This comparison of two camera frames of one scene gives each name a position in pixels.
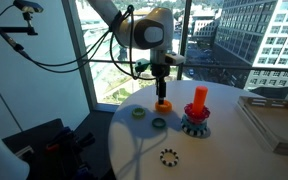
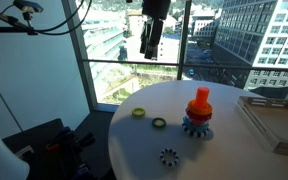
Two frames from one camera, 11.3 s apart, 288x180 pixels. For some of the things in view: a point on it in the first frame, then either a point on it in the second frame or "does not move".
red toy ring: x=196 y=117 does not move
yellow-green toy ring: x=138 y=113 does not move
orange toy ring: x=166 y=107 → x=193 y=108
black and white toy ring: x=169 y=150 does not move
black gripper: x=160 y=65 → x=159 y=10
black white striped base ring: x=197 y=133 does not move
